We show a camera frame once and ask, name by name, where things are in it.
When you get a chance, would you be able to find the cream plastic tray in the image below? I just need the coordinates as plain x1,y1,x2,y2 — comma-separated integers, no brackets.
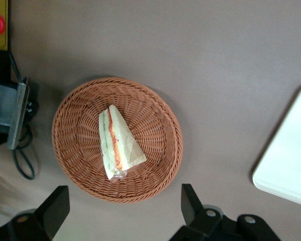
252,82,301,209

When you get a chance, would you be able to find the black cable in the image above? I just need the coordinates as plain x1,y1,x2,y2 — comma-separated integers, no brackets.
8,50,40,180

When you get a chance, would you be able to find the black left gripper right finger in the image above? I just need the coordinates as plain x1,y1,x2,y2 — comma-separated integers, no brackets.
169,184,281,241

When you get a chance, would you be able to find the wrapped triangle sandwich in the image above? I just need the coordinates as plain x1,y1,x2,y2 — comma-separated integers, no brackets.
98,104,147,182

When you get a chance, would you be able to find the brown wicker basket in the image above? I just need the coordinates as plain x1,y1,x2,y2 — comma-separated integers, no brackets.
51,77,184,203

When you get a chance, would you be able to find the grey metal clamp bracket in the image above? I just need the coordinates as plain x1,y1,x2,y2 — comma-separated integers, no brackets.
0,76,31,151

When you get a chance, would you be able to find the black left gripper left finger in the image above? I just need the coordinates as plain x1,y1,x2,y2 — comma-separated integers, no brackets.
9,185,70,241

